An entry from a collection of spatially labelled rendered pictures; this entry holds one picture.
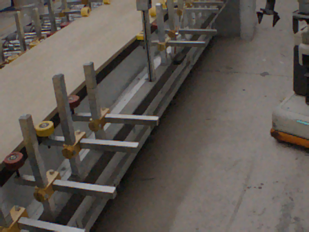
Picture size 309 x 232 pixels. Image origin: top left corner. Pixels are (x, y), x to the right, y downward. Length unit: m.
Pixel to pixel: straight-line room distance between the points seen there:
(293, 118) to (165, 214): 1.14
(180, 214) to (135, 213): 0.27
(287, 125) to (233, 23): 2.80
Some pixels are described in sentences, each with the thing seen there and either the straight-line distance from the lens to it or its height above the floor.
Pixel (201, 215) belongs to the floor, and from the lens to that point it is 2.61.
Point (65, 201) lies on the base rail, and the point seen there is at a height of 0.70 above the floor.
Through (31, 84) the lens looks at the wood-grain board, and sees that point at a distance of 2.34.
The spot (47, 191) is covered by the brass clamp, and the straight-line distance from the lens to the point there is 1.57.
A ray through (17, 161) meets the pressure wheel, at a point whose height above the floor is 0.91.
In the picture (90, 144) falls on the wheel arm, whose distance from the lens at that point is 1.74.
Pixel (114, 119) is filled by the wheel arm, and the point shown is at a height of 0.82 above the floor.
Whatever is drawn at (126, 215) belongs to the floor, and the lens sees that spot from 2.67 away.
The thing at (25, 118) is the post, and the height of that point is 1.11.
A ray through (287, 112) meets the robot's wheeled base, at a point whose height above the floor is 0.28.
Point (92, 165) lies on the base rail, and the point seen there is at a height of 0.70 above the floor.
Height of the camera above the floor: 1.69
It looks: 31 degrees down
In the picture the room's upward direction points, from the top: 6 degrees counter-clockwise
